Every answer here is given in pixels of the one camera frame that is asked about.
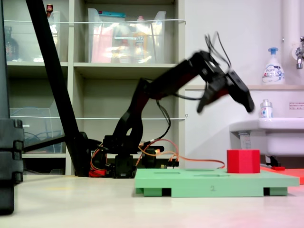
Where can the beige shelf unit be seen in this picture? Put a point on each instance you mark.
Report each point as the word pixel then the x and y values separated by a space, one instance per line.
pixel 126 67

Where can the red text wall sticker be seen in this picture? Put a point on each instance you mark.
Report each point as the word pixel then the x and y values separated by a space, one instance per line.
pixel 297 105

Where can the white sink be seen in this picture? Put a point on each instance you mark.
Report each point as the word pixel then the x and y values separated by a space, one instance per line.
pixel 280 137

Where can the small red flat piece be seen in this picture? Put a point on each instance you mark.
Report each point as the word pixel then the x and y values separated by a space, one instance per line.
pixel 278 168

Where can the orange flat block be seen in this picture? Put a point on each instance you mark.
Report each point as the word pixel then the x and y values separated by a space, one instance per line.
pixel 294 175

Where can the small clear sanitizer bottle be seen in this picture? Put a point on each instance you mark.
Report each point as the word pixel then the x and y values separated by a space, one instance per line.
pixel 266 110

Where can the dark glass bottle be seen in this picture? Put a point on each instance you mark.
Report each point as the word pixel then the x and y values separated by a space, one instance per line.
pixel 10 47

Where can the teal package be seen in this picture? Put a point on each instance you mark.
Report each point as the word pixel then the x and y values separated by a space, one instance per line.
pixel 111 14

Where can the pink pouch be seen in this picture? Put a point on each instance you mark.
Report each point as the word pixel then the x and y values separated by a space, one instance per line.
pixel 101 45

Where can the clear plastic bin with bottles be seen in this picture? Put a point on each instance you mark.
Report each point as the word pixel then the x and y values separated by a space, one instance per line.
pixel 95 35

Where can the yellow spray bottle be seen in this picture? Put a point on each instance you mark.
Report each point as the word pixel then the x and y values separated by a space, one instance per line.
pixel 140 40

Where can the small brown bottle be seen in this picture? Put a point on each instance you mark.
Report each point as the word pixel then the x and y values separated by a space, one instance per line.
pixel 49 9

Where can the white soap pump bottle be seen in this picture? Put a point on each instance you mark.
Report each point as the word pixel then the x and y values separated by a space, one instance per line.
pixel 273 71

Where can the red octagonal pillar block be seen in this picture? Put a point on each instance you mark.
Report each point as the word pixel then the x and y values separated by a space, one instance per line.
pixel 243 161

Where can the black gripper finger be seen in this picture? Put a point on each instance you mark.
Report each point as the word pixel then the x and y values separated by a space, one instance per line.
pixel 247 102
pixel 211 95

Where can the green shape sorter board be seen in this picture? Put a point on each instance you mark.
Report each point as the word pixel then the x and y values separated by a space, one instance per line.
pixel 213 180

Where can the metal faucet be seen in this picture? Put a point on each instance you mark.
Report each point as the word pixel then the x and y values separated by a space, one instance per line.
pixel 299 57

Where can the clear plastic storage bin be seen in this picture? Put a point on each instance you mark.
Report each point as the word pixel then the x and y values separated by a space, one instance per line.
pixel 57 35

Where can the black table clamp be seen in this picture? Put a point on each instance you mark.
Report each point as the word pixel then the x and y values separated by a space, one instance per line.
pixel 149 159

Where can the small circuit board white connectors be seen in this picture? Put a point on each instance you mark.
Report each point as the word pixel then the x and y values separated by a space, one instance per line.
pixel 172 166

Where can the red printed base mount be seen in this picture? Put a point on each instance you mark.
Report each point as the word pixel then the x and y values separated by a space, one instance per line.
pixel 97 173

